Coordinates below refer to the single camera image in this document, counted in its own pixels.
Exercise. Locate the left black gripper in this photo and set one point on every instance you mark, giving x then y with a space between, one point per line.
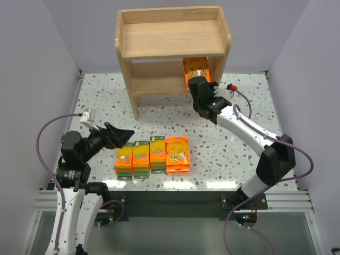
111 135

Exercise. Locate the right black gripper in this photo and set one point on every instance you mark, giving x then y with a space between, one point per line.
196 83

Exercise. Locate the Sponge Daddy sponge pack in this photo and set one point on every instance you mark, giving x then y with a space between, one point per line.
157 154
123 163
141 159

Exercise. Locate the orange Scrub Daddy box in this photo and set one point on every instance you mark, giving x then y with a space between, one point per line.
195 66
177 151
177 169

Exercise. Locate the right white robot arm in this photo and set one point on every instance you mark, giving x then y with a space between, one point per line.
276 156

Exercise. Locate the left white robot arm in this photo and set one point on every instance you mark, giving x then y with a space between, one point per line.
78 200

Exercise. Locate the wooden two-tier shelf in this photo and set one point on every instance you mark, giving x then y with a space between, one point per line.
150 44

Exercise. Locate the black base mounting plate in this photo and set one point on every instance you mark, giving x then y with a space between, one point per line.
118 210

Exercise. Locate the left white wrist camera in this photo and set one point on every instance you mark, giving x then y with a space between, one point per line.
88 119

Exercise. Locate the aluminium frame rail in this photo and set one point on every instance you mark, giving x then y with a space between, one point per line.
273 201

